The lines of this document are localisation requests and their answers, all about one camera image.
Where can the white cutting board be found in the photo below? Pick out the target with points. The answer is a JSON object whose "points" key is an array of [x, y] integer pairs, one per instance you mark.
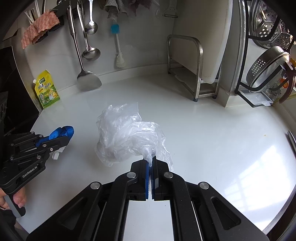
{"points": [[209, 22]]}

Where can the clear plastic bag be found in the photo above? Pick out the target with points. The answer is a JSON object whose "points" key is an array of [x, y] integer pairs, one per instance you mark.
{"points": [[123, 133]]}

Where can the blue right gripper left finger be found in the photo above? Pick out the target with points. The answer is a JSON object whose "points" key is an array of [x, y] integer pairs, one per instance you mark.
{"points": [[147, 179]]}

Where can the white chopsticks bundle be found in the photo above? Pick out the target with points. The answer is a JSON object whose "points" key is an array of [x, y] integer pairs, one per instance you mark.
{"points": [[34, 12]]}

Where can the black range hood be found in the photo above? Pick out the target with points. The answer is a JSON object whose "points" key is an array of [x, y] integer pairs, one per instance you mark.
{"points": [[20, 107]]}

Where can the steel peeler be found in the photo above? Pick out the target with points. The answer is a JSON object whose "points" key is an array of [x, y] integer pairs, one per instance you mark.
{"points": [[171, 10]]}

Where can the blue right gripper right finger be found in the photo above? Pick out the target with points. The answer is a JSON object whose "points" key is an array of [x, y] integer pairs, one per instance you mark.
{"points": [[154, 177]]}

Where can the steel pot lid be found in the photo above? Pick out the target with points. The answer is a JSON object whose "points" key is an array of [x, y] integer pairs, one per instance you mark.
{"points": [[264, 66]]}

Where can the pink dish cloth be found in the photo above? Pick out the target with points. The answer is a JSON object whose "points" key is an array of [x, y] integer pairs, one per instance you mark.
{"points": [[38, 28]]}

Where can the small steel spoon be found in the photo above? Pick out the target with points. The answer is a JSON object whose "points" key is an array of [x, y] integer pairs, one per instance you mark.
{"points": [[91, 28]]}

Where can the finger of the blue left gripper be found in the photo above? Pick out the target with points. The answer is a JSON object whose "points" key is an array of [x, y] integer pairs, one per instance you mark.
{"points": [[55, 144], [45, 141]]}

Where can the black dish rack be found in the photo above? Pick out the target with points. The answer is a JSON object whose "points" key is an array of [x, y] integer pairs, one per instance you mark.
{"points": [[279, 85]]}

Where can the grey hanging cloth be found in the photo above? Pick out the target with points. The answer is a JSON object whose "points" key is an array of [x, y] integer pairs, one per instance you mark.
{"points": [[133, 5], [114, 8]]}

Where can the person's left hand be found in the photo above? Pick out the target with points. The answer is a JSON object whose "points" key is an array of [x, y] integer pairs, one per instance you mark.
{"points": [[19, 198]]}

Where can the blue white bottle brush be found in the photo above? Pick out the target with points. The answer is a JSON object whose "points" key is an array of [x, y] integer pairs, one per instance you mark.
{"points": [[119, 61]]}

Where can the steel cutting board rack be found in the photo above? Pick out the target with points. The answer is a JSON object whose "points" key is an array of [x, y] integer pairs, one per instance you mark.
{"points": [[192, 81]]}

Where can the steel steamer basket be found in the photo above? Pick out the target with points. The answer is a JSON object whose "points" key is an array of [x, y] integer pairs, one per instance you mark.
{"points": [[262, 24]]}

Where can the yellow green seasoning pouch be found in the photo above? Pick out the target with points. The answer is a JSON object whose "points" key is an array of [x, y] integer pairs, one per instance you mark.
{"points": [[45, 89]]}

